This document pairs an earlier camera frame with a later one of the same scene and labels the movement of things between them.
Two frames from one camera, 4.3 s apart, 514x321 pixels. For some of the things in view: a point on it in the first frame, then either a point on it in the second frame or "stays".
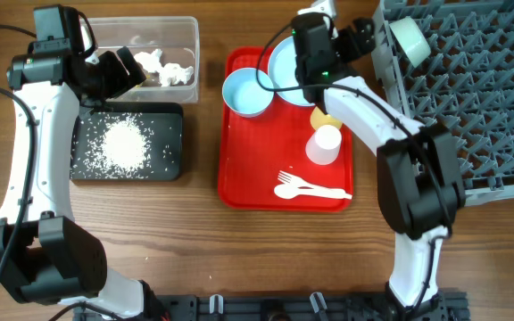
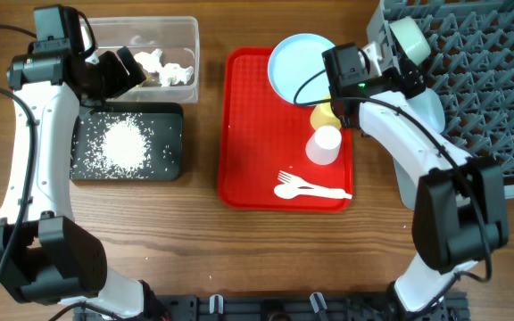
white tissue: (151, 61) stays
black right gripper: (365, 39) -> (408, 69)
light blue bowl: (243, 94) -> (429, 105)
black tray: (131, 142) stays
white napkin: (171, 72) stays
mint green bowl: (412, 39) stays
